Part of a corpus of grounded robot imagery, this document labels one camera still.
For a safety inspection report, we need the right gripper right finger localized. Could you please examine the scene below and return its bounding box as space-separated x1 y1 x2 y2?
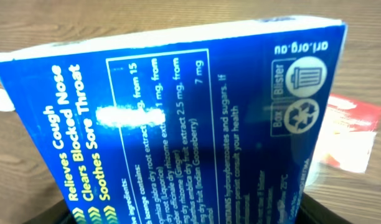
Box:
298 193 351 224

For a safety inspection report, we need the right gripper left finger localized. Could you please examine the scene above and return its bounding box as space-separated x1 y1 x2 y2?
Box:
24 200 77 224

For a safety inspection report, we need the red white medicine box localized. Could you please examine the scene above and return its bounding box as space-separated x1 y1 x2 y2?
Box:
306 94 381 186

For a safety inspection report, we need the blue lozenge box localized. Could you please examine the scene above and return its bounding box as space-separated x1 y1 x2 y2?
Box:
0 16 347 223

